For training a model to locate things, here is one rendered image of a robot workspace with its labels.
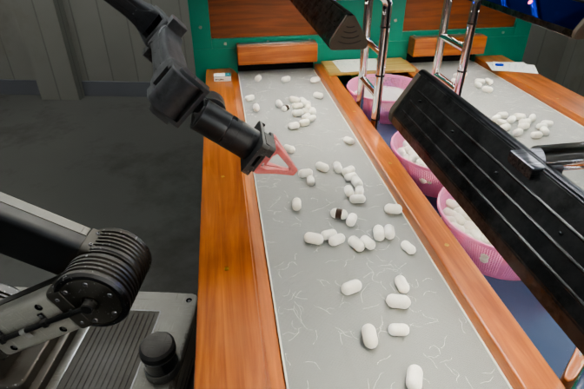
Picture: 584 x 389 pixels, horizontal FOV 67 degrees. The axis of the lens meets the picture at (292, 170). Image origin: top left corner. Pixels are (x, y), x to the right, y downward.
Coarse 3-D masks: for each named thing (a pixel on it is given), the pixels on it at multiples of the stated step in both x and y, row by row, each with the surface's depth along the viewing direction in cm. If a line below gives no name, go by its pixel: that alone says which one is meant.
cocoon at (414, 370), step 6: (408, 366) 60; (414, 366) 59; (408, 372) 59; (414, 372) 59; (420, 372) 59; (408, 378) 58; (414, 378) 58; (420, 378) 58; (408, 384) 58; (414, 384) 57; (420, 384) 58
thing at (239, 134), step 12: (240, 120) 74; (228, 132) 72; (240, 132) 73; (252, 132) 74; (228, 144) 73; (240, 144) 73; (252, 144) 74; (264, 144) 71; (240, 156) 75; (252, 156) 72; (252, 168) 73
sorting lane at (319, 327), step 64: (320, 128) 128; (256, 192) 99; (320, 192) 99; (384, 192) 99; (320, 256) 81; (384, 256) 81; (320, 320) 68; (384, 320) 68; (448, 320) 68; (320, 384) 59; (384, 384) 59; (448, 384) 59
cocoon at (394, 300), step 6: (390, 294) 70; (396, 294) 70; (390, 300) 70; (396, 300) 70; (402, 300) 69; (408, 300) 70; (390, 306) 70; (396, 306) 70; (402, 306) 69; (408, 306) 70
